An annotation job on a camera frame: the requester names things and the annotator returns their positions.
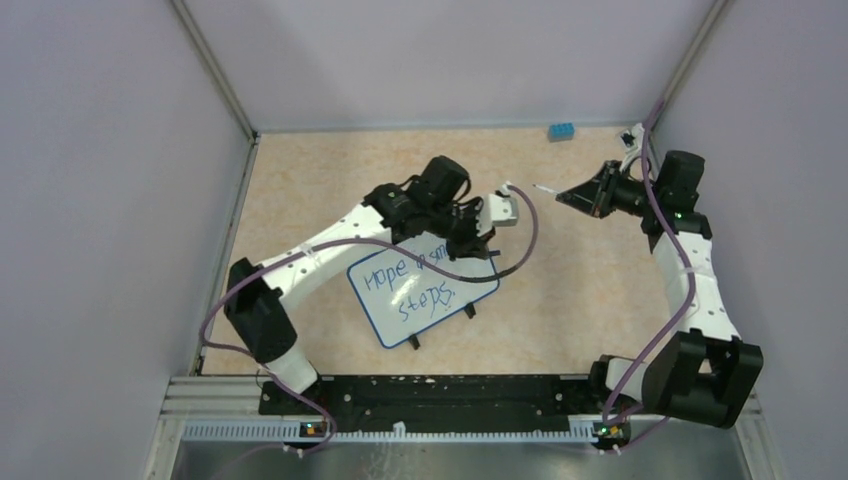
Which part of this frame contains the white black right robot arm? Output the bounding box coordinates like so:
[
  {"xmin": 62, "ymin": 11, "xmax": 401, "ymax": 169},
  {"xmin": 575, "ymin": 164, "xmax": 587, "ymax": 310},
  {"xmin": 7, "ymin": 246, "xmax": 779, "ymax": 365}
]
[{"xmin": 556, "ymin": 150, "xmax": 764, "ymax": 429}]

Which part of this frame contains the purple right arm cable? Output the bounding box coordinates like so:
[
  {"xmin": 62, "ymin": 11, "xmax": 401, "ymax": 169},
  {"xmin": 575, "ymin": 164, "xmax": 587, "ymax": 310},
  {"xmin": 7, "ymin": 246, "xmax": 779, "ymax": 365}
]
[{"xmin": 599, "ymin": 99, "xmax": 697, "ymax": 453}]

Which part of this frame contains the blue framed whiteboard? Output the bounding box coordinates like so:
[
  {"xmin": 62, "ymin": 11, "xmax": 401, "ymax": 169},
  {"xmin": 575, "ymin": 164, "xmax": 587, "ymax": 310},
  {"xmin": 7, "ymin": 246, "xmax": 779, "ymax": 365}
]
[{"xmin": 346, "ymin": 233, "xmax": 500, "ymax": 349}]

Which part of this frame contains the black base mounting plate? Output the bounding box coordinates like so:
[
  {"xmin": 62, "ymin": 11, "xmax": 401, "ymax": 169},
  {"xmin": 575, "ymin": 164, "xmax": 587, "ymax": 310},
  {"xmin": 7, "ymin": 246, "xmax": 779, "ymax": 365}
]
[{"xmin": 258, "ymin": 374, "xmax": 609, "ymax": 433}]

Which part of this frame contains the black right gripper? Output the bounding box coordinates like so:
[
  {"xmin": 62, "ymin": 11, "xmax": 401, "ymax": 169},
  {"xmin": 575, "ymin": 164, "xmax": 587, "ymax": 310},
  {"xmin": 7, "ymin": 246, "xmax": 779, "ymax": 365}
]
[{"xmin": 556, "ymin": 160, "xmax": 661, "ymax": 219}]

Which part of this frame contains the white cable duct rail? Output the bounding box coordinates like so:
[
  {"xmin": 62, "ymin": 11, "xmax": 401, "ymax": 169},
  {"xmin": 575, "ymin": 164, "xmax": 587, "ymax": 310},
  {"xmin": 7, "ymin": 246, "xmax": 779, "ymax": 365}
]
[{"xmin": 181, "ymin": 420, "xmax": 598, "ymax": 444}]

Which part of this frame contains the blue toy brick block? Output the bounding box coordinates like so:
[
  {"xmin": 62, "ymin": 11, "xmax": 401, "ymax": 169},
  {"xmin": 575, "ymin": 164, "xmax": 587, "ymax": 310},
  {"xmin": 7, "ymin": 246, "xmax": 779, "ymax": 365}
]
[{"xmin": 547, "ymin": 123, "xmax": 576, "ymax": 143}]

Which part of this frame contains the black whiteboard foot clip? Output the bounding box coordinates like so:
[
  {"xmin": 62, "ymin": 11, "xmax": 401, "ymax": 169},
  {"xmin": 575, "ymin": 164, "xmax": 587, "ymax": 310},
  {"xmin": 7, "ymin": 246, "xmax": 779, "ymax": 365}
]
[
  {"xmin": 408, "ymin": 334, "xmax": 421, "ymax": 350},
  {"xmin": 463, "ymin": 302, "xmax": 477, "ymax": 319}
]

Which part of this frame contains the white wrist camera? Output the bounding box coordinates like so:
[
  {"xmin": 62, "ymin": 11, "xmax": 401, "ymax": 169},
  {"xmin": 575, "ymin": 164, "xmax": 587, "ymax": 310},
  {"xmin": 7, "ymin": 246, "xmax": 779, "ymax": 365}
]
[
  {"xmin": 618, "ymin": 122, "xmax": 645, "ymax": 153},
  {"xmin": 478, "ymin": 192, "xmax": 519, "ymax": 233}
]

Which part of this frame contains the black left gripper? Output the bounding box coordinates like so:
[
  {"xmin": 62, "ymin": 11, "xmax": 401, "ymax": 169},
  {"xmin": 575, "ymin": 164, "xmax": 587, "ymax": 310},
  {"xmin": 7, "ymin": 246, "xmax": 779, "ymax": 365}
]
[{"xmin": 425, "ymin": 197, "xmax": 495, "ymax": 261}]

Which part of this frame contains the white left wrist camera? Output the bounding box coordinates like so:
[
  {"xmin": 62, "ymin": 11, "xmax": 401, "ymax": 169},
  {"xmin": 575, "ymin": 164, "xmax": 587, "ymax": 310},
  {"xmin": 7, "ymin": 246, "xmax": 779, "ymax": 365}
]
[{"xmin": 478, "ymin": 192, "xmax": 519, "ymax": 233}]

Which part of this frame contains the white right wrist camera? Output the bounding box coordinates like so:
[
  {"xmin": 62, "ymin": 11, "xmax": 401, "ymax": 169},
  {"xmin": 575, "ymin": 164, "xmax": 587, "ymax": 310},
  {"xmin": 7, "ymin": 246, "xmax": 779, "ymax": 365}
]
[{"xmin": 618, "ymin": 122, "xmax": 645, "ymax": 153}]

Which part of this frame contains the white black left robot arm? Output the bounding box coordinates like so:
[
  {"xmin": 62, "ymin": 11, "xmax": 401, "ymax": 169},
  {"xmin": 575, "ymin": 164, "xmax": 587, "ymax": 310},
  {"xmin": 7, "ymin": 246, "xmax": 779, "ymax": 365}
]
[{"xmin": 213, "ymin": 156, "xmax": 516, "ymax": 414}]

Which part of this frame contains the blue white marker pen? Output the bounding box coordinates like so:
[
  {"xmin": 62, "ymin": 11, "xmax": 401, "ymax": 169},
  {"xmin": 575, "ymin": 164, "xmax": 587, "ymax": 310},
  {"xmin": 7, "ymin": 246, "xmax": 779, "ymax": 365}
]
[{"xmin": 533, "ymin": 184, "xmax": 559, "ymax": 196}]

